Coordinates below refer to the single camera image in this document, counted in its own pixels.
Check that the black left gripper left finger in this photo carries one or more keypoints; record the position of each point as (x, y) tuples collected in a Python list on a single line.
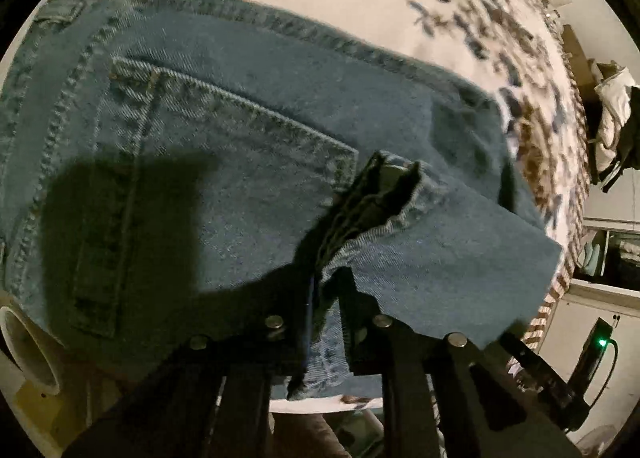
[(211, 398)]

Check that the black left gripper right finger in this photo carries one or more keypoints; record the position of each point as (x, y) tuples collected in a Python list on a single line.
[(442, 397)]

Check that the blue denim jeans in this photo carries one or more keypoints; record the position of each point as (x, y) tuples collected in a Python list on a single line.
[(161, 159)]

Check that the black device with green light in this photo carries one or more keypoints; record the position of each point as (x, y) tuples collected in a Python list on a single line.
[(589, 361)]

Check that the white wardrobe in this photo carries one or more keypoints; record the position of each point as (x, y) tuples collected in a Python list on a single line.
[(615, 387)]

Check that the white paper roll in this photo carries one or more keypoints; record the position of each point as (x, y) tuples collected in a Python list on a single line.
[(37, 355)]

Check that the clothes pile on chair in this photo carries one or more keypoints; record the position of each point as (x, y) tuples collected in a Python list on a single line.
[(617, 133)]

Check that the floral bed blanket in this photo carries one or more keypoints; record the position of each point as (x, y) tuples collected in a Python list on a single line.
[(514, 52)]

